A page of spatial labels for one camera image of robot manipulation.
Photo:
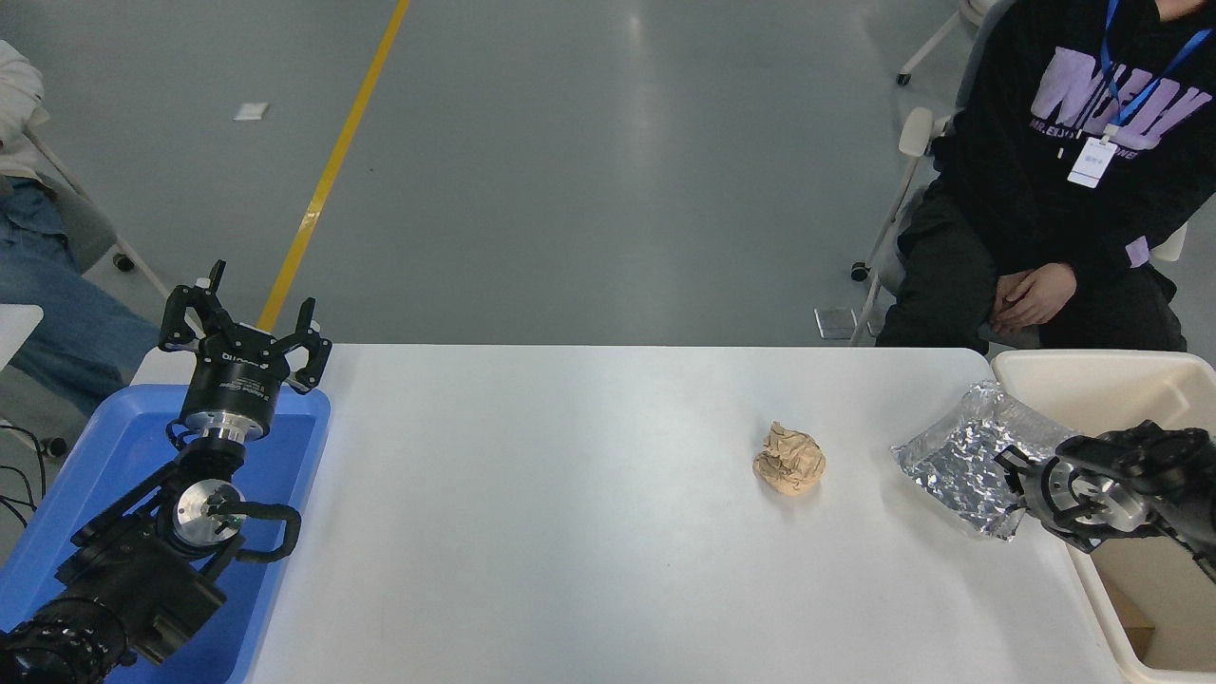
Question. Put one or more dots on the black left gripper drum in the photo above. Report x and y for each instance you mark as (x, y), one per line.
(233, 377)

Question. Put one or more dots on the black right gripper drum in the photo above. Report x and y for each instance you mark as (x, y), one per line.
(1035, 489)

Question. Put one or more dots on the foil plate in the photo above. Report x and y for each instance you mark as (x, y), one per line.
(950, 456)

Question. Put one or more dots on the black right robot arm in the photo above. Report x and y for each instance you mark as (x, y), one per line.
(1168, 475)

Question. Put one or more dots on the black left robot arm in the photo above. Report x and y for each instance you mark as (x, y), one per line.
(133, 579)

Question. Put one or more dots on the grey square floor plate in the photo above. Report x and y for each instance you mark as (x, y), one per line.
(834, 323)

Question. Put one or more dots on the person's hand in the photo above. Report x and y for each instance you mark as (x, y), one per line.
(1040, 290)

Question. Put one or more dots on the blue plastic tray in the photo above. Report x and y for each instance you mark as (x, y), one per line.
(285, 446)

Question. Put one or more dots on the large pale bin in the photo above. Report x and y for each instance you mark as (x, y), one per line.
(1092, 389)

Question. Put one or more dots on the person in pale top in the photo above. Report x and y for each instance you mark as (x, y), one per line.
(57, 323)

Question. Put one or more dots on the small white table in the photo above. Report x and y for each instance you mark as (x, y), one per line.
(17, 332)

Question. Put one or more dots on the white paper scrap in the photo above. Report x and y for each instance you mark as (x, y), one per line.
(250, 111)

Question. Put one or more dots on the crumpled tan paper ball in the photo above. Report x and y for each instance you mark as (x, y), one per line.
(788, 461)

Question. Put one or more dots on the person in black top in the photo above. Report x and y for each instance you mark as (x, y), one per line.
(1026, 190)

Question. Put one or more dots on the white chair leg with caster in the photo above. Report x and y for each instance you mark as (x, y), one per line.
(902, 78)

